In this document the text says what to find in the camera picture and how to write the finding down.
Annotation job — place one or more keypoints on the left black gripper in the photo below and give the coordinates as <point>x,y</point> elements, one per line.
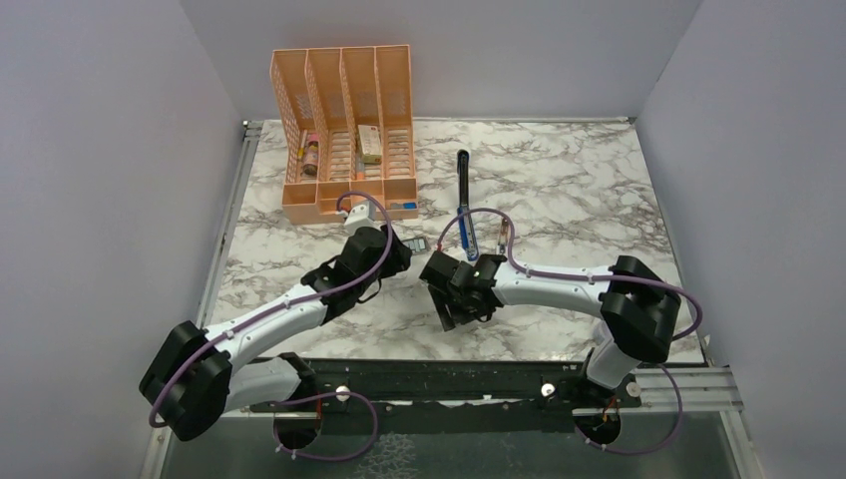
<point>398,258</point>

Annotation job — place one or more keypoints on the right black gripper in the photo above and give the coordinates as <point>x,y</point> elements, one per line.
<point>451,314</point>

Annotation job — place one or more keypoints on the staple tray with staples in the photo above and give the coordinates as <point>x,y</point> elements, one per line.
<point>417,245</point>

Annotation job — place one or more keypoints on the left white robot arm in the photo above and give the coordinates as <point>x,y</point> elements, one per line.
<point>198,374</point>

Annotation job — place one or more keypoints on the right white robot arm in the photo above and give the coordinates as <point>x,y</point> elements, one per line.
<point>638,311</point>

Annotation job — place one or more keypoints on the yellow box in organizer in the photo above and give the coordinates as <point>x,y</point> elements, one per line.
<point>370,145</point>

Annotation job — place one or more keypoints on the orange desk organizer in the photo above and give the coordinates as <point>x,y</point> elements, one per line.
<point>330,91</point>

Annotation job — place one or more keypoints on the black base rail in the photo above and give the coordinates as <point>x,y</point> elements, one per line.
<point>307,397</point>

